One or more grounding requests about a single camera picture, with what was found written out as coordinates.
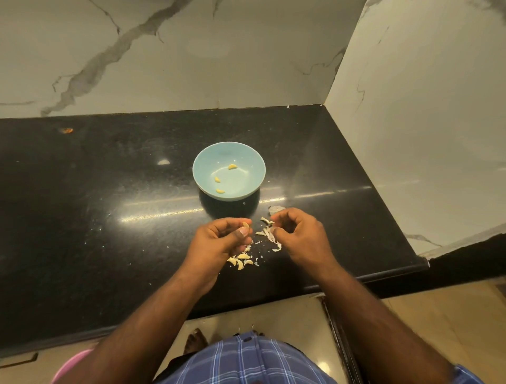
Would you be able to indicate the person's right hand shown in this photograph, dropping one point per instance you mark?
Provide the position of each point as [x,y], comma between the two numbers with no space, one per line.
[310,241]

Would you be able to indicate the person's left hand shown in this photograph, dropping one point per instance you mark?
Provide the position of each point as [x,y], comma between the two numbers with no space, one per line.
[209,255]

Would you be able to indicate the pile of garlic skins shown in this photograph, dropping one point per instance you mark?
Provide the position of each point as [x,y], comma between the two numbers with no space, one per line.
[242,261]

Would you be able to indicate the garlic peel scrap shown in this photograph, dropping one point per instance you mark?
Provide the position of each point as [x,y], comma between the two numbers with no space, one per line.
[271,231]

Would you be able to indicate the light blue bowl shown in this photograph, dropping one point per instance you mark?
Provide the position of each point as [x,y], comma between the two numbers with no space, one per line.
[229,171]

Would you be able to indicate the person's right forearm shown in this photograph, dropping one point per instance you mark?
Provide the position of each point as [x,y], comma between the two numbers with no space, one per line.
[391,332]

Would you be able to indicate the person's left forearm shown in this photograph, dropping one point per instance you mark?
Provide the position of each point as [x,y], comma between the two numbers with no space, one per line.
[134,344]

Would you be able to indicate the person's left foot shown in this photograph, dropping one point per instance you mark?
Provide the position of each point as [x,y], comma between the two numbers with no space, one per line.
[195,342]

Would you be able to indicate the black cabinet trim strip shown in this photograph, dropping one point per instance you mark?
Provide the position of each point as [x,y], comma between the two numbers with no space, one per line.
[340,344]

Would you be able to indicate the blue plaid shirt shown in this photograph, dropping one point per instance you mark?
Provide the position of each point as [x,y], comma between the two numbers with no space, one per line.
[249,368]

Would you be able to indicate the pink plastic bucket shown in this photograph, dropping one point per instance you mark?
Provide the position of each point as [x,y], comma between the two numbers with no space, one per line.
[71,366]

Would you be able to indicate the small orange scrap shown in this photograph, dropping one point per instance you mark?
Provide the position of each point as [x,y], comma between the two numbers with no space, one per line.
[67,130]

